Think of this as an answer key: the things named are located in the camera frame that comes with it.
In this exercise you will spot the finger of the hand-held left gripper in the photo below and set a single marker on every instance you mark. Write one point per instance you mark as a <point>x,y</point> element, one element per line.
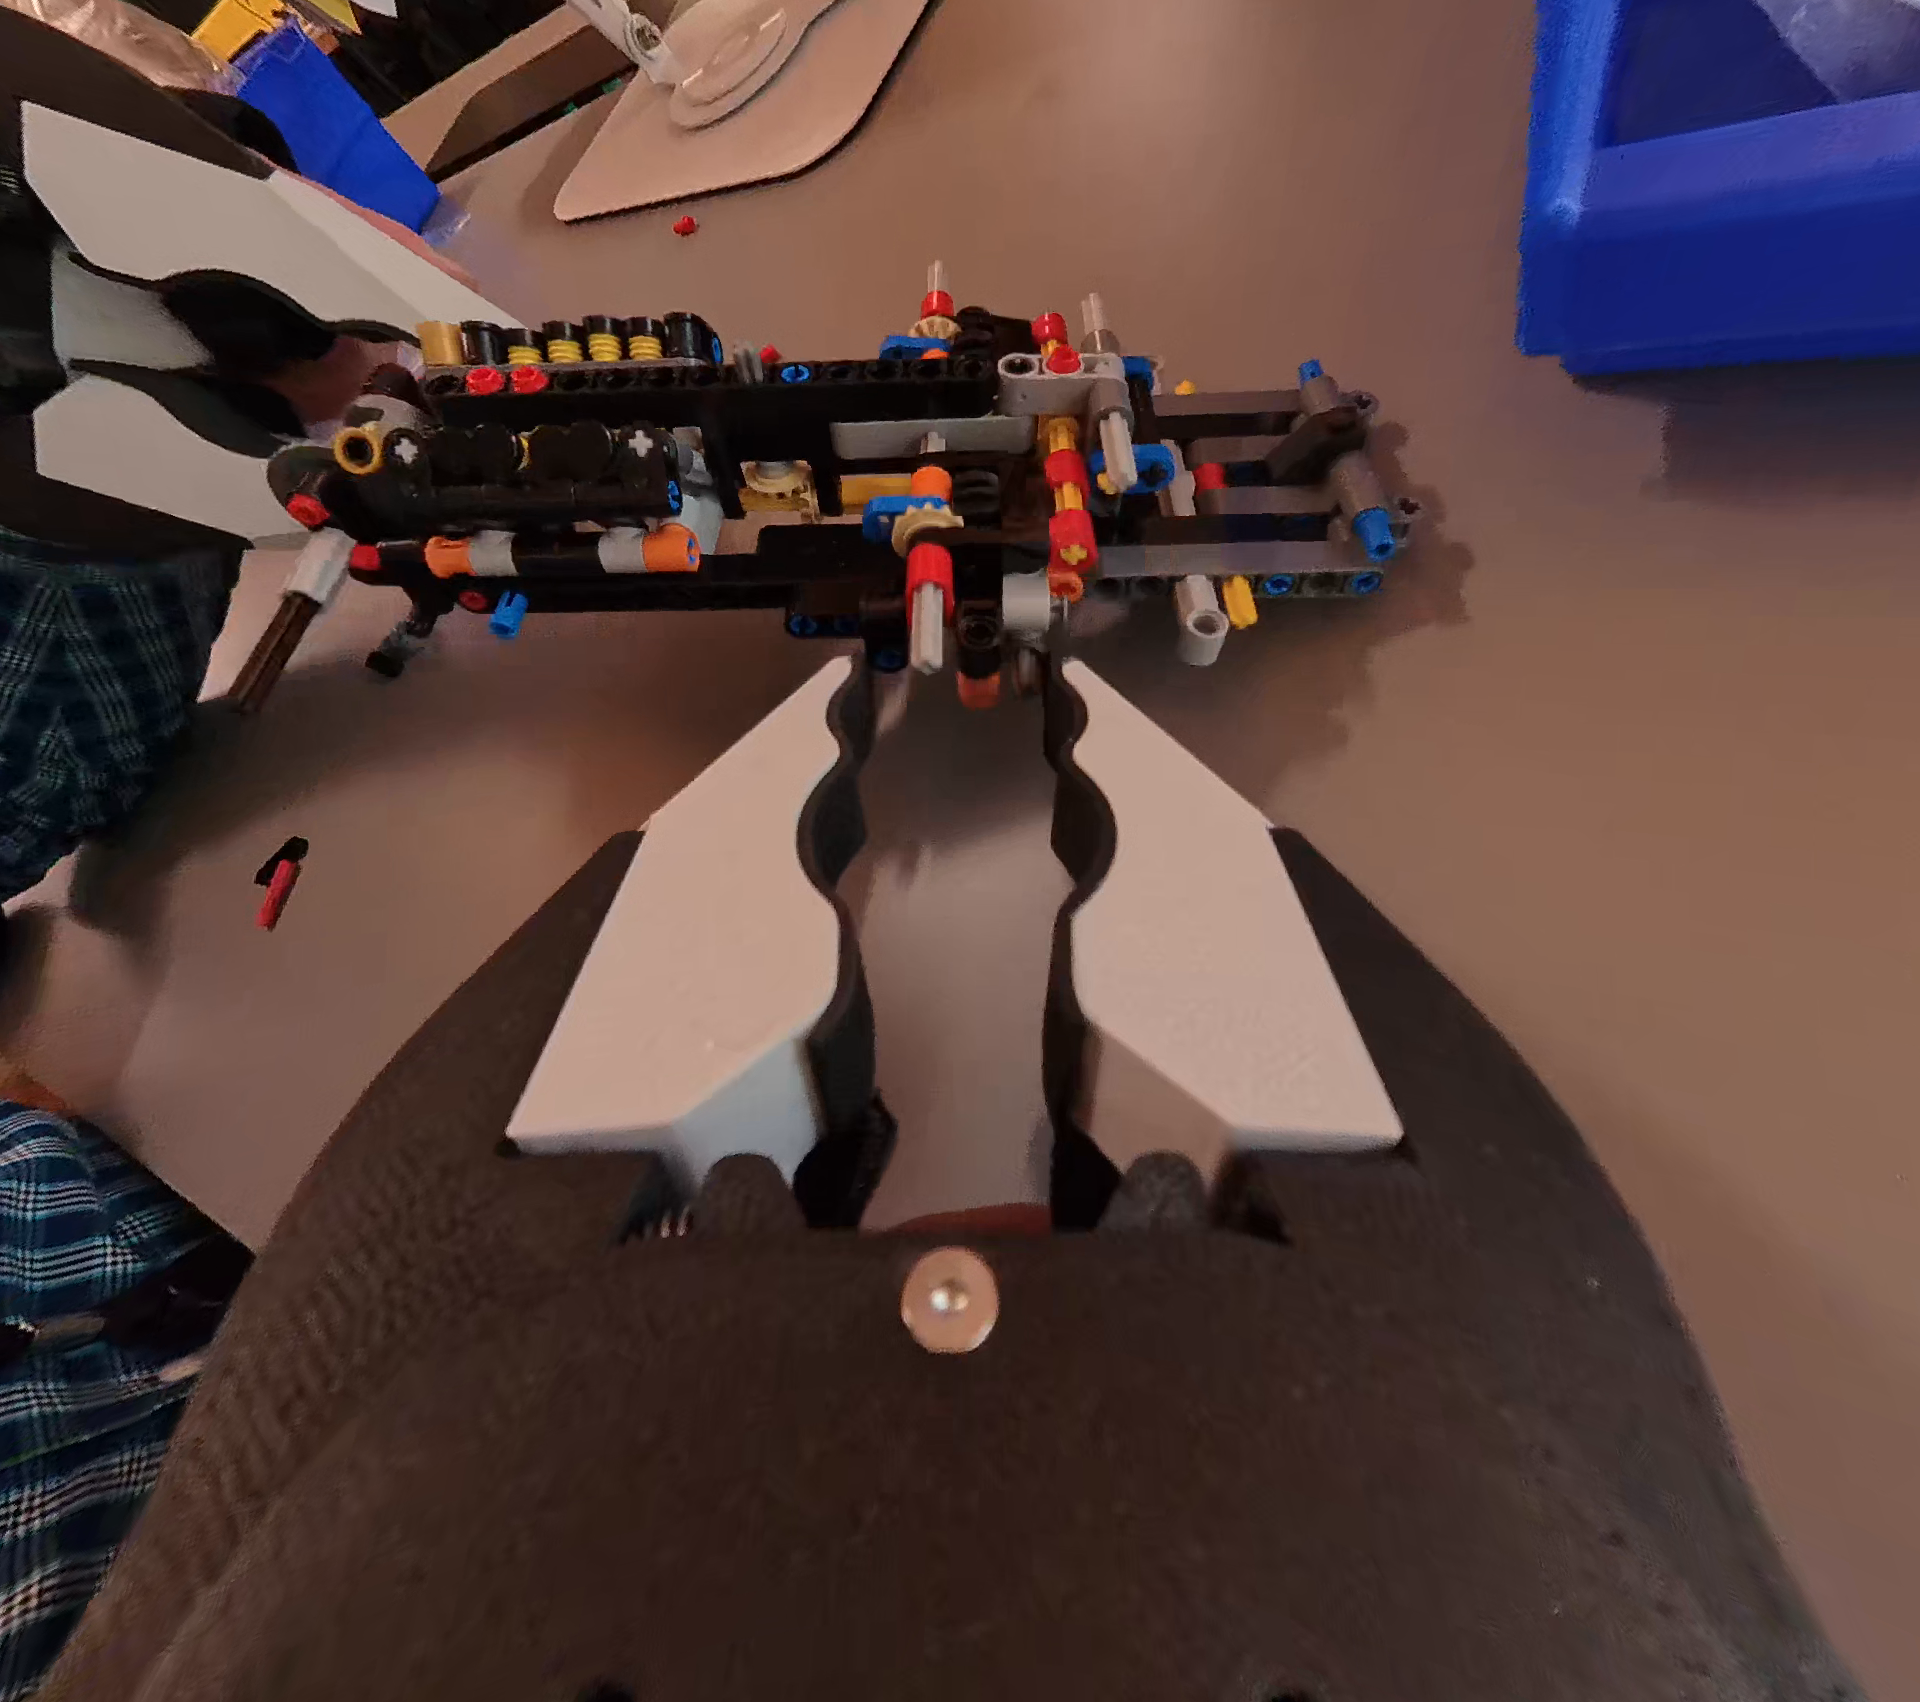
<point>133,457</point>
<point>151,203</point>

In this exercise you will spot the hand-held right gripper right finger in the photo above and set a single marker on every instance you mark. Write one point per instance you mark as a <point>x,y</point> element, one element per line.
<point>1215,983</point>

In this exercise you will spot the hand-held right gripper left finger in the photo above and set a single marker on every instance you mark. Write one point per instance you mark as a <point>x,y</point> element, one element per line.
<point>704,983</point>

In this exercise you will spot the multicoloured lego technic model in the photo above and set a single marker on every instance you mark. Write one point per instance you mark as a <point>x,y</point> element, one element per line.
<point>841,411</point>

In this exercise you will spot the red and black lego pin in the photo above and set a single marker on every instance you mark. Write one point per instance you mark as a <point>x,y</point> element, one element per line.
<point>277,885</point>

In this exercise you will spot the person's left hand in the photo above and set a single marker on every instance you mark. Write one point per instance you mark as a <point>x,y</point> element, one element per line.
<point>382,230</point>

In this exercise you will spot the white desk stand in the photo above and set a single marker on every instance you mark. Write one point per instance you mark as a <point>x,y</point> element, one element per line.
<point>750,52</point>

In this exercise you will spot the blue plaid shirt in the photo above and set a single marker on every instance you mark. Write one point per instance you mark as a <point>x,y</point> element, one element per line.
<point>89,1281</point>

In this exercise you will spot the large blue plastic bin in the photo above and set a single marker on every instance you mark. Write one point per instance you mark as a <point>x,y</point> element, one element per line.
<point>1695,233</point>

